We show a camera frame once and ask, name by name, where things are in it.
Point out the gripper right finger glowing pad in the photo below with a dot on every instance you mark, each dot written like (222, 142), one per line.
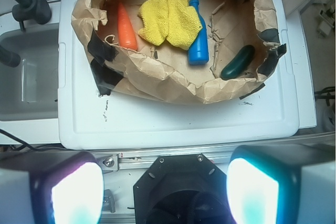
(282, 183)

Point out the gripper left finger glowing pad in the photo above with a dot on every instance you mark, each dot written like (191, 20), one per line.
(51, 187)

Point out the yellow microfiber cloth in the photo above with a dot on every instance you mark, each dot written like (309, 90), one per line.
(174, 21)

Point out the white plastic tray lid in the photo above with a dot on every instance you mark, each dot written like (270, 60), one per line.
(88, 120)

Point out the dark green toy cucumber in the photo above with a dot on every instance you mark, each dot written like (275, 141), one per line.
(239, 63)

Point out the blue toy bottle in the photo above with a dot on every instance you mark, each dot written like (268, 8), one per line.
(198, 52)

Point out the orange toy carrot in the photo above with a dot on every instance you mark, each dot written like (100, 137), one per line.
(127, 38)

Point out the crumpled brown paper bag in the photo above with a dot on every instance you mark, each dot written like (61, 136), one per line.
(162, 72)

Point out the black toy faucet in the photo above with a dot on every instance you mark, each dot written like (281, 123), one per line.
(37, 10)

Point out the aluminium frame rail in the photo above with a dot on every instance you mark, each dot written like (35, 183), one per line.
(114, 160)

